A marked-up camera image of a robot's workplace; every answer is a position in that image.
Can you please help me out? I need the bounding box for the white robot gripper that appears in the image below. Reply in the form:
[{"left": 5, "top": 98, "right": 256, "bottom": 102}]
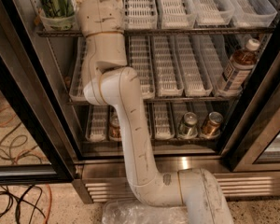
[{"left": 76, "top": 0, "right": 124, "bottom": 36}]

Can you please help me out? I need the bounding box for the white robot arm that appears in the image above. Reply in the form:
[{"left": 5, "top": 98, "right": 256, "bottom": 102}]
[{"left": 76, "top": 0, "right": 234, "bottom": 224}]

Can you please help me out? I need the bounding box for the green drink can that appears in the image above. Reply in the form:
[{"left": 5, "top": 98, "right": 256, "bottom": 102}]
[{"left": 40, "top": 0, "right": 74, "bottom": 18}]

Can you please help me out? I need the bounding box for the copper can bottom left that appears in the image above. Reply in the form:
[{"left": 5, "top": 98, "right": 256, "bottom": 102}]
[{"left": 109, "top": 115, "right": 121, "bottom": 140}]

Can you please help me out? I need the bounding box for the copper can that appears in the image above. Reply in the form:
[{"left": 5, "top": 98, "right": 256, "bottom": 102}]
[
  {"left": 109, "top": 115, "right": 121, "bottom": 140},
  {"left": 201, "top": 111, "right": 223, "bottom": 137}
]

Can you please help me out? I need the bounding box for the open glass fridge door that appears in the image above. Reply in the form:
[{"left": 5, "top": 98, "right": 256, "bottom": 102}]
[{"left": 0, "top": 0, "right": 76, "bottom": 185}]

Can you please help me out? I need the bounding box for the silver green can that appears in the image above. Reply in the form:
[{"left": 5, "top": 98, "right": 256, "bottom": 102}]
[{"left": 178, "top": 112, "right": 198, "bottom": 139}]

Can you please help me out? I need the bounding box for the copper can bottom right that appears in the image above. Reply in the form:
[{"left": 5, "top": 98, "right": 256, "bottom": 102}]
[{"left": 201, "top": 111, "right": 223, "bottom": 137}]

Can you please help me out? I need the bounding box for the right glass fridge door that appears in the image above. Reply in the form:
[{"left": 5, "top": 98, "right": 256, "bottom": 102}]
[{"left": 230, "top": 100, "right": 280, "bottom": 173}]

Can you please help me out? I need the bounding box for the brown tea bottle white cap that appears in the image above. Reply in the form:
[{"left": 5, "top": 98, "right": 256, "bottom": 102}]
[{"left": 217, "top": 38, "right": 260, "bottom": 91}]

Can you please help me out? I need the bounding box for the clear plastic container on floor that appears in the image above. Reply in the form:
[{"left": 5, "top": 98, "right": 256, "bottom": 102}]
[{"left": 102, "top": 200, "right": 189, "bottom": 224}]

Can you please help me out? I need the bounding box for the orange cable on floor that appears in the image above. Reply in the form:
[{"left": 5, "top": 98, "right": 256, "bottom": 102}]
[{"left": 0, "top": 105, "right": 53, "bottom": 224}]

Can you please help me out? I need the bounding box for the black cable on floor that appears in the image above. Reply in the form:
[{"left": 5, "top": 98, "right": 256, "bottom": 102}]
[{"left": 0, "top": 96, "right": 47, "bottom": 224}]

